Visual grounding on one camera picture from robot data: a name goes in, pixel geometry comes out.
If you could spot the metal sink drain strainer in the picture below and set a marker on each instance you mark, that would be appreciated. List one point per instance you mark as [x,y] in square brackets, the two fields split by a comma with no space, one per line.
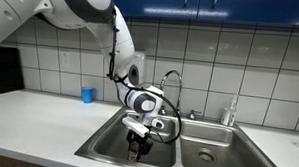
[207,156]

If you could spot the stainless steel double sink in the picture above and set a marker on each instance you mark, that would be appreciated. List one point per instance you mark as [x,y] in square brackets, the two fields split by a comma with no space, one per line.
[200,142]

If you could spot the white wall soap dispenser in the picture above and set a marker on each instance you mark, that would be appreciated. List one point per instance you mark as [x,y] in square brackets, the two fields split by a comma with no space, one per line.
[138,68]

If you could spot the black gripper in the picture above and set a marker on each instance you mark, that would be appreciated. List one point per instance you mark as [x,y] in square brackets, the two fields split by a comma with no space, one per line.
[143,143]

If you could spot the blue cabinet door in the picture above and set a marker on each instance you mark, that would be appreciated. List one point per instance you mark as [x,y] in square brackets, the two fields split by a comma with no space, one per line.
[155,5]
[258,9]

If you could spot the clear pump bottle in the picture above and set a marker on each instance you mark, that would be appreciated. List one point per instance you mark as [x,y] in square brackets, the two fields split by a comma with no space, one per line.
[233,111]

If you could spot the small white bottle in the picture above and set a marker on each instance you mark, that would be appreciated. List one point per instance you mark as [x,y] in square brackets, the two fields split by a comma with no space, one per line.
[225,116]

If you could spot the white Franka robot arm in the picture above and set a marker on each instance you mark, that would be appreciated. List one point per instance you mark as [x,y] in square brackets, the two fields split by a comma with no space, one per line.
[75,11]

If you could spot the black microwave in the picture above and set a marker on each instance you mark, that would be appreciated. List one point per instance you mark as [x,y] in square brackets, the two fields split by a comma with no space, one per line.
[5,70]

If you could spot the red soda can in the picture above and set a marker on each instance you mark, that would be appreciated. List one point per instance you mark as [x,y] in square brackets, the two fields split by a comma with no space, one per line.
[134,153]

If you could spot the blue plastic cup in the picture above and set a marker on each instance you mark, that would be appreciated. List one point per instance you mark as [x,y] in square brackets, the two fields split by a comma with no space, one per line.
[87,95]

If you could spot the white wall outlet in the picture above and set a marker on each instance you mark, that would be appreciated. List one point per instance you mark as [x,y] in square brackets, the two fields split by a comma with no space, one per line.
[65,60]

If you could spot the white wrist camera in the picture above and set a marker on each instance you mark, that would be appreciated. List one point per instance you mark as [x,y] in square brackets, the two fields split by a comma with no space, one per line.
[136,125]

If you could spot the chrome gooseneck faucet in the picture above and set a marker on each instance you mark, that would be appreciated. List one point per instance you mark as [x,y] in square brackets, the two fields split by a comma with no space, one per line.
[179,88]

